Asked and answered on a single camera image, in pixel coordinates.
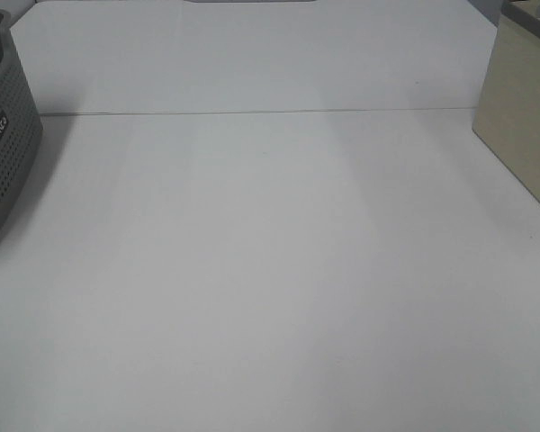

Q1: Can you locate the beige storage box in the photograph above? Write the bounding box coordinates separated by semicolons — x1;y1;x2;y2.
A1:
472;1;540;203

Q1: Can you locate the grey perforated plastic basket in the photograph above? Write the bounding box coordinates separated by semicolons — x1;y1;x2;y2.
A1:
0;10;43;230

